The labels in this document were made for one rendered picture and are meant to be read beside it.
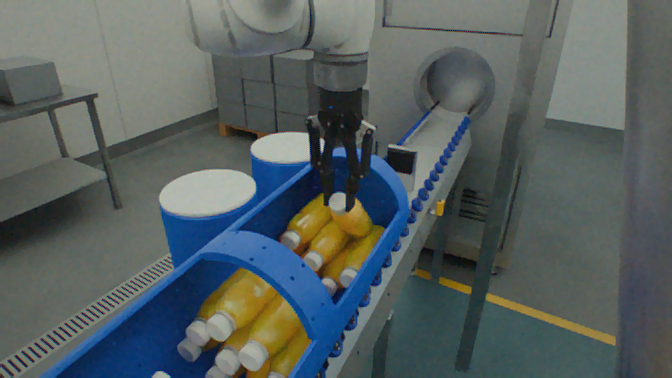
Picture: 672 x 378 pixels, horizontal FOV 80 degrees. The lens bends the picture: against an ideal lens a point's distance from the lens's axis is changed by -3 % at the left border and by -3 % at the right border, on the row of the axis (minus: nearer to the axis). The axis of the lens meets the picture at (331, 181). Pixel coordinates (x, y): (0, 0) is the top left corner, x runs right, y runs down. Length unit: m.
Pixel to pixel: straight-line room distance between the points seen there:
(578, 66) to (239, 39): 4.71
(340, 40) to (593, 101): 4.65
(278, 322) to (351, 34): 0.45
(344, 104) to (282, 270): 0.28
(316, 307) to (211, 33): 0.41
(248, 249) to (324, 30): 0.34
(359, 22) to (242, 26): 0.19
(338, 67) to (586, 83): 4.59
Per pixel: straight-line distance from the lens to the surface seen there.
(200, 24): 0.56
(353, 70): 0.66
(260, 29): 0.54
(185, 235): 1.19
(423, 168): 1.63
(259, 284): 0.68
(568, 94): 5.17
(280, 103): 3.99
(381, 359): 1.52
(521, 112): 1.42
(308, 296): 0.63
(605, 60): 5.10
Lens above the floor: 1.61
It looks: 27 degrees down
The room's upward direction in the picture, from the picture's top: straight up
